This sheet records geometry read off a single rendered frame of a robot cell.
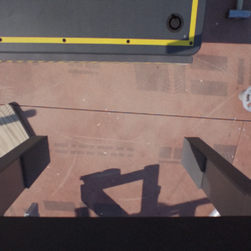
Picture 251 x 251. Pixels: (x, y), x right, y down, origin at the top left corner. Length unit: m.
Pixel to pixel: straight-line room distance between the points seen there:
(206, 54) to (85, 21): 0.56
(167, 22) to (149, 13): 0.05
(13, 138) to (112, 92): 0.51
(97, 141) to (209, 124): 0.55
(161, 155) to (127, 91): 0.36
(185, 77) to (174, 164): 0.43
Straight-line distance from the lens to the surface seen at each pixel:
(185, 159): 0.16
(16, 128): 0.95
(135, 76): 0.80
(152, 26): 0.50
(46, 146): 0.17
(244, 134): 1.04
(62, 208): 1.12
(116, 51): 0.48
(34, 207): 0.93
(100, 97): 0.81
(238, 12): 0.93
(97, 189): 1.00
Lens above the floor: 0.80
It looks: 74 degrees down
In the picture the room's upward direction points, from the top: 176 degrees clockwise
